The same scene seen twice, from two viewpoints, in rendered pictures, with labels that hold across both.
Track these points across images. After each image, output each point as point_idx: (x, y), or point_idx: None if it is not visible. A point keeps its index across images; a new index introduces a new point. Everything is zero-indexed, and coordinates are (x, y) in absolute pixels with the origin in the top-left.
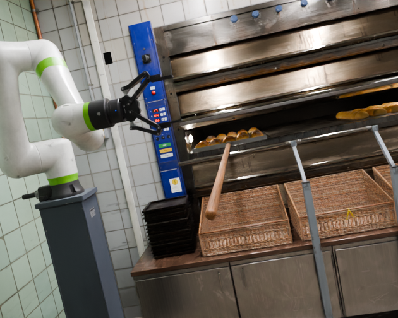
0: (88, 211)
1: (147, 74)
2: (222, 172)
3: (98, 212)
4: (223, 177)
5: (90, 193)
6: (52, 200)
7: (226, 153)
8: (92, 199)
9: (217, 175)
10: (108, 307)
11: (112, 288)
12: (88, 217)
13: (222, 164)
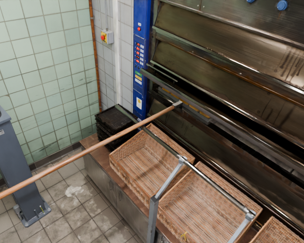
0: None
1: None
2: (17, 187)
3: (11, 130)
4: (11, 193)
5: None
6: None
7: (112, 137)
8: (2, 125)
9: (2, 192)
10: (6, 176)
11: (17, 166)
12: None
13: (52, 168)
